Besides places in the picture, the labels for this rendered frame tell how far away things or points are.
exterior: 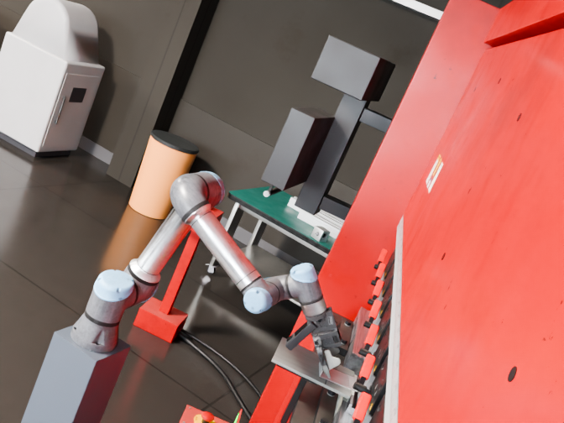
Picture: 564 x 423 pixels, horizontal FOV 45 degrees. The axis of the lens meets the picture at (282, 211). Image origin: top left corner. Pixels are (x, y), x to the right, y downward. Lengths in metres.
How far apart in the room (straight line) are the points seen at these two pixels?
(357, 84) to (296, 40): 2.97
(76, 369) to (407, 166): 1.52
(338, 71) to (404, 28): 2.68
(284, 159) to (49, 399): 1.43
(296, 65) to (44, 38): 2.15
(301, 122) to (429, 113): 0.57
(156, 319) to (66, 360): 1.82
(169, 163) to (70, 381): 3.58
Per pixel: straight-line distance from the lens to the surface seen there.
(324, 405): 2.25
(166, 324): 4.07
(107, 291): 2.19
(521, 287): 0.90
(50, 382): 2.37
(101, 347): 2.27
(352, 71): 3.03
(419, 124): 2.88
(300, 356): 2.24
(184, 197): 2.03
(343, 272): 3.00
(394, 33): 5.70
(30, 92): 6.31
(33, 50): 6.30
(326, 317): 2.12
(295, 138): 3.07
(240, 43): 6.18
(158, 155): 5.70
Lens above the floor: 1.94
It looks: 15 degrees down
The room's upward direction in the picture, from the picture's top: 24 degrees clockwise
